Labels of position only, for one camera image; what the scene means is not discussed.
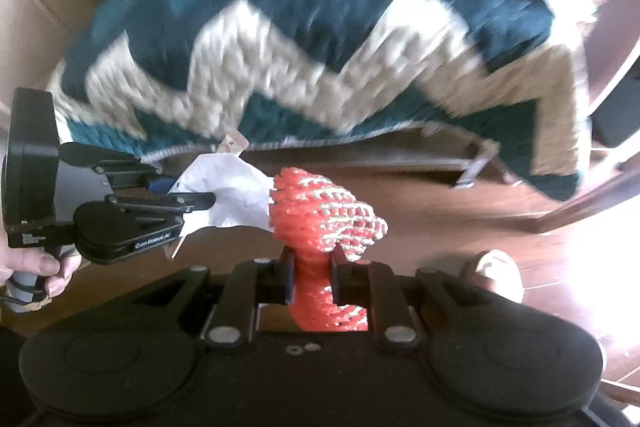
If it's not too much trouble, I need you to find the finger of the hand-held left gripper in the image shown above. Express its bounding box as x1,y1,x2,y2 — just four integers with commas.
59,141,176,198
105,191,217,220

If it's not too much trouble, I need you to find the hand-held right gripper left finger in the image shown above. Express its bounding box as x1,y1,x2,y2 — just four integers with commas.
95,247,297,350

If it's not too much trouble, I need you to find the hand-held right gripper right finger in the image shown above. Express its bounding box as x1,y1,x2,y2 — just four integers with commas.
330,244,551,350

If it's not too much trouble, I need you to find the red foam net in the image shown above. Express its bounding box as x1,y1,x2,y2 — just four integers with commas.
267,167,390,333

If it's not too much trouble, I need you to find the white tissue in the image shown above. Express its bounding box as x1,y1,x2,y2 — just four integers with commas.
167,152,275,258

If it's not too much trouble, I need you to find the person's left hand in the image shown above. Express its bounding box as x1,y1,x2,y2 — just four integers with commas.
0,249,83,308

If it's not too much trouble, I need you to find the person's foot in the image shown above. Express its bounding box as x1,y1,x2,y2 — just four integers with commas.
459,249,526,305

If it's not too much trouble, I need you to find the teal white chevron quilt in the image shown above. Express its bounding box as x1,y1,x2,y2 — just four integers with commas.
50,0,593,202

